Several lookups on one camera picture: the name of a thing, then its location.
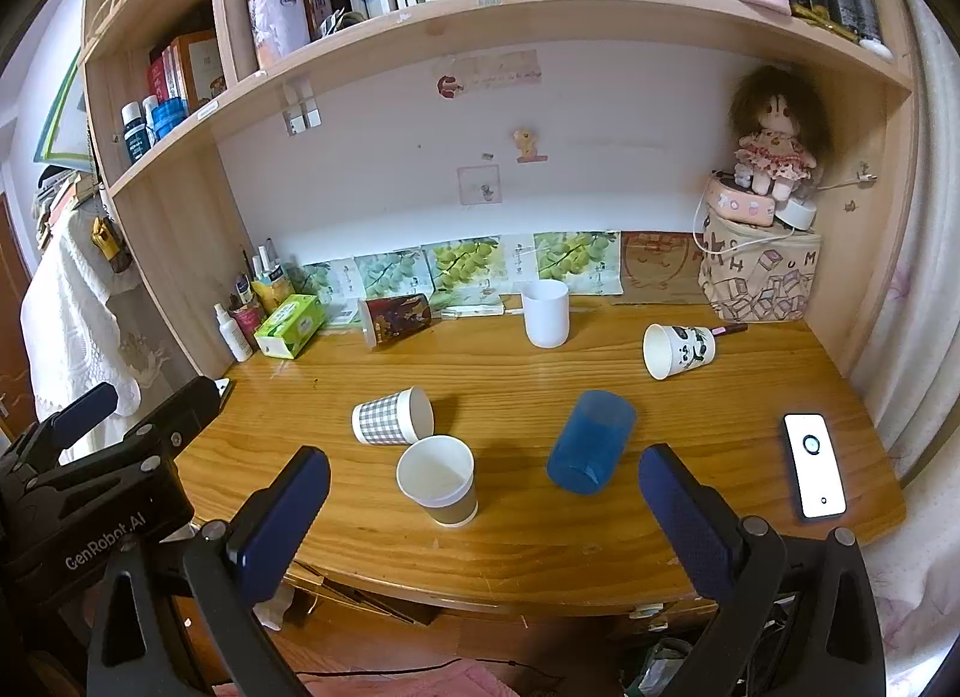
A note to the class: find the dark red printed cup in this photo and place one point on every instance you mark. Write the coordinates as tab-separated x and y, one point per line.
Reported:
397	318

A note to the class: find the green tissue box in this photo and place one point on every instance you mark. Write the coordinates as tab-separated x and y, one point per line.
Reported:
289	325

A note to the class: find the leaf print card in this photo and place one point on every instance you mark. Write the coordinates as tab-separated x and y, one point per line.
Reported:
330	284
390	273
577	258
463	265

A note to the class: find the brown cardboard sheet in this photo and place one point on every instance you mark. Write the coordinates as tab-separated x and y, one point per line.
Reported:
660	265

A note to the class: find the white round device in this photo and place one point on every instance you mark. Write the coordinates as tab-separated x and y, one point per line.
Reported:
796	214

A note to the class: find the red cosmetic jar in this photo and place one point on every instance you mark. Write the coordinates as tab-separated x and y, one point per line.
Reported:
247	322

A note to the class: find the panda print paper cup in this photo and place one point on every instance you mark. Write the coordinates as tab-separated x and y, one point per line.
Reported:
686	352

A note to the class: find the white and brown paper cup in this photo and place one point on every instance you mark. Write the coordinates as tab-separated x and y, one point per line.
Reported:
442	491

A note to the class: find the plain white cup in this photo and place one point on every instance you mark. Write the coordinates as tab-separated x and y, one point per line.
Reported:
545	318

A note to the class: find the white floral curtain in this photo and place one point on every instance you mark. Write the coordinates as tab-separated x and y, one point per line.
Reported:
926	254

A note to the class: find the yellow lotion bottle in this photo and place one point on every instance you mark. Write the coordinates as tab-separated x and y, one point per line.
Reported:
271	292

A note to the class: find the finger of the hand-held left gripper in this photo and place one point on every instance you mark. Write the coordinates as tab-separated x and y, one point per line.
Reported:
184	408
79	413

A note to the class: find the blue plastic cup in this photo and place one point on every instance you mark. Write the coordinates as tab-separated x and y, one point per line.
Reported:
592	445

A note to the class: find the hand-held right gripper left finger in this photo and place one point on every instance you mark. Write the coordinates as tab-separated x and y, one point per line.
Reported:
283	521

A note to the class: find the white smartphone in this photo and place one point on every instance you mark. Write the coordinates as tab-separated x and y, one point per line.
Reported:
814	464

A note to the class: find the square picture sticker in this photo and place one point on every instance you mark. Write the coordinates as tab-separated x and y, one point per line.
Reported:
480	185

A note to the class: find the blue jar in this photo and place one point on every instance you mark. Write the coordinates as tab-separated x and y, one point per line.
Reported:
166	115

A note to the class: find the dark bottle white cap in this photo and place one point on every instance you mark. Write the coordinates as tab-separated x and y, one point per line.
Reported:
136	134

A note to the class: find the wooden bookshelf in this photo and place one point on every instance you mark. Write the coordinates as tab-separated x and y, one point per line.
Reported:
600	25

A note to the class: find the clear pen case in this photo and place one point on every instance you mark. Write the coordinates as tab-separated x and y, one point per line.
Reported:
472	309

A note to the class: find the brown haired plush doll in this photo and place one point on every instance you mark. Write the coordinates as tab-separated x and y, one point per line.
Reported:
776	134

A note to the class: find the white lace cloth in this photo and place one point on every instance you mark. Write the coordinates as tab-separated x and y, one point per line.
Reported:
75	314

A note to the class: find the yellow wall sticker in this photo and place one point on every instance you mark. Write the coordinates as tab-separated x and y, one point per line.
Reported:
527	144

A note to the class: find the white printed tumbler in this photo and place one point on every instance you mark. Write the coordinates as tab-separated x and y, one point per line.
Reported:
274	6

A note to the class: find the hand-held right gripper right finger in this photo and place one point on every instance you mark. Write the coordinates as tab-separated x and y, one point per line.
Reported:
684	524

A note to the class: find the orange boxed books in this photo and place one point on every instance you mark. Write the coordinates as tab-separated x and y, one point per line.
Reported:
191	70

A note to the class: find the pink music box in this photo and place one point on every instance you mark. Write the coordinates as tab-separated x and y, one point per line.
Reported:
739	205

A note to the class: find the purple pen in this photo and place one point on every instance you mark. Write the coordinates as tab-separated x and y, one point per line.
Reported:
731	329

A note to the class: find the red wall sticker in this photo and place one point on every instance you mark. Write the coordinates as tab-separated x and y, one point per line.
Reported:
450	86

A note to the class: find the block print fabric box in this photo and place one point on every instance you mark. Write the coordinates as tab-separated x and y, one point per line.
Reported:
757	277

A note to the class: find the white spray bottle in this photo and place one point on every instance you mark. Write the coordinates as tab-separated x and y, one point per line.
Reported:
234	337

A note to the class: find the checkered paper cup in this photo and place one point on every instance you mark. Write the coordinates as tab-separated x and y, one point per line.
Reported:
386	421

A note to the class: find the green framed poster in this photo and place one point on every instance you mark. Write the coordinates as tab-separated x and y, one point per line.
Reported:
64	119

